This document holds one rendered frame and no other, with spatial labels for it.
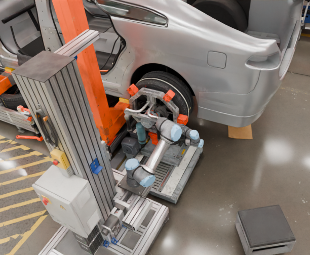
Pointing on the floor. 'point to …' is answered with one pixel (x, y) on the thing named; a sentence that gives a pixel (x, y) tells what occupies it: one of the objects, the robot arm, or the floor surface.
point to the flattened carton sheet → (240, 132)
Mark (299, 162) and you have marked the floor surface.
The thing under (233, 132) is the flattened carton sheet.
